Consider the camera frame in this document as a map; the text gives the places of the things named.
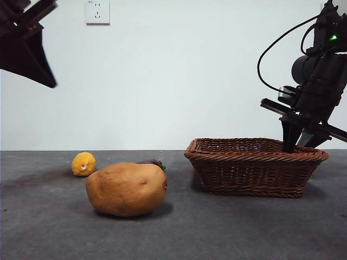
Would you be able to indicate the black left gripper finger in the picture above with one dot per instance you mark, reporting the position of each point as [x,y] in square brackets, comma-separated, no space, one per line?
[24,59]

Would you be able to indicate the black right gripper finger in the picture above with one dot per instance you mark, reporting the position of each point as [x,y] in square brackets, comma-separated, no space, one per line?
[288,135]
[311,139]

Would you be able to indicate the brown wicker basket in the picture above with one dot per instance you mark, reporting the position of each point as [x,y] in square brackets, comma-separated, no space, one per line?
[254,173]

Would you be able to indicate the yellow corn cob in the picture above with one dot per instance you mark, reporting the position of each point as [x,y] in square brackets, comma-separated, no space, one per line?
[82,164]

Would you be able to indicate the purple eggplant with green stem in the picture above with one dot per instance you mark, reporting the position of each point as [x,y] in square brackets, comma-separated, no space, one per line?
[153,163]

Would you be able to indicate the brown potato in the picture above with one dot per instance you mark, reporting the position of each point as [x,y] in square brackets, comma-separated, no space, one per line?
[124,189]

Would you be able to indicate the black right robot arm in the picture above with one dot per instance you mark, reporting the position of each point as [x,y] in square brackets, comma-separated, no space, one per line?
[303,69]

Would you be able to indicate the pale grey camera box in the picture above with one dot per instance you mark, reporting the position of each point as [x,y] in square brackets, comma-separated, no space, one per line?
[284,93]

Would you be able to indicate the white wall socket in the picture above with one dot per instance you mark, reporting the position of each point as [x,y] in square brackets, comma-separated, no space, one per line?
[98,13]

